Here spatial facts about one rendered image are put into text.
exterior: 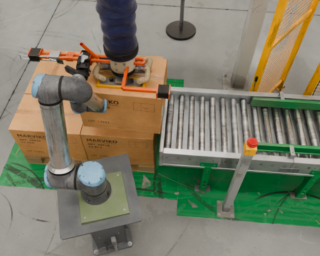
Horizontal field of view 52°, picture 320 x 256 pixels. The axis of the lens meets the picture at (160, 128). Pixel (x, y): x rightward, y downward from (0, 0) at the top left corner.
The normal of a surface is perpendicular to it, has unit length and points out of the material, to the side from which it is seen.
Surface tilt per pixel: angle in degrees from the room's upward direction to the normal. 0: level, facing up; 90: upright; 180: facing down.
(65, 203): 0
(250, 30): 92
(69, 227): 0
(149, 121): 90
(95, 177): 8
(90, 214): 4
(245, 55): 90
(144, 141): 90
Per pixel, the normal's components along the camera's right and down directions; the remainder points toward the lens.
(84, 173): 0.14, -0.55
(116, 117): -0.12, 0.80
